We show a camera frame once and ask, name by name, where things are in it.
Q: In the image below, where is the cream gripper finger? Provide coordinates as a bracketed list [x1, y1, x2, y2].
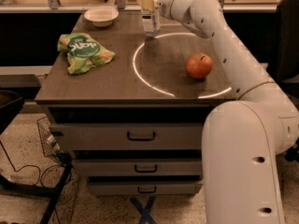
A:
[136, 0, 157, 11]

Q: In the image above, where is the clear plastic water bottle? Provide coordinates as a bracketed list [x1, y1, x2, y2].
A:
[140, 2, 160, 36]

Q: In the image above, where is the middle grey drawer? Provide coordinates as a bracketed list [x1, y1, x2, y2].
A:
[73, 159, 202, 176]

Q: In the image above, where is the black cable on floor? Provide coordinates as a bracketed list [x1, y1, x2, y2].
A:
[0, 140, 73, 189]

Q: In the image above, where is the green snack bag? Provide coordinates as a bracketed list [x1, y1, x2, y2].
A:
[57, 33, 115, 75]

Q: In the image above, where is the grey drawer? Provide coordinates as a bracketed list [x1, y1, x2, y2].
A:
[50, 123, 202, 150]
[73, 159, 202, 176]
[87, 181, 202, 196]

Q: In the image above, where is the bottom grey drawer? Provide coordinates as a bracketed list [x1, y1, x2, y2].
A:
[87, 181, 202, 196]

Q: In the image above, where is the white bowl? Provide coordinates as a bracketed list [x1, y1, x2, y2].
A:
[84, 7, 119, 27]

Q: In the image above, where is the blue tape cross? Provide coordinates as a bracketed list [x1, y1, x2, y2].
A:
[130, 196, 157, 224]

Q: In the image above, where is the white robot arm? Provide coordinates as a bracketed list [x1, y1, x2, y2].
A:
[156, 0, 299, 224]

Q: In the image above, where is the top grey drawer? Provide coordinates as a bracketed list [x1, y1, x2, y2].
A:
[50, 123, 202, 150]

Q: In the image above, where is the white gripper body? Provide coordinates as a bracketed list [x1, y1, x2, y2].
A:
[157, 0, 193, 24]

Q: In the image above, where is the wire mesh basket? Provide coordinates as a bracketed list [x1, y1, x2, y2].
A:
[37, 117, 63, 164]

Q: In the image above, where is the red apple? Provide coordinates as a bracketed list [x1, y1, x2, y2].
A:
[186, 52, 213, 79]

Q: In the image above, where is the black office chair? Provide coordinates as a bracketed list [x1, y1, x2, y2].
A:
[267, 0, 299, 161]

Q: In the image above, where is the grey drawer cabinet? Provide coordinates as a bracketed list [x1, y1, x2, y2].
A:
[36, 12, 233, 184]

